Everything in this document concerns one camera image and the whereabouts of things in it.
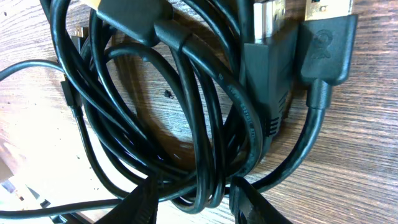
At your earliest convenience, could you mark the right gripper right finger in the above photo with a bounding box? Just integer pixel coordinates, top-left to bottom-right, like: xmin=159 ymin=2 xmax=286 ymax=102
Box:
xmin=229 ymin=177 xmax=292 ymax=224

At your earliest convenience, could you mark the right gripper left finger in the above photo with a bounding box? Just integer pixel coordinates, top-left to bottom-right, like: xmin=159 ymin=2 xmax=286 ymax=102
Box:
xmin=95 ymin=177 xmax=159 ymax=224

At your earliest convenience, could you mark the black USB cable bundle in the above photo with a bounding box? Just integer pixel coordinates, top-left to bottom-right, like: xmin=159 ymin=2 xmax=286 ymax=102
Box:
xmin=0 ymin=0 xmax=359 ymax=220

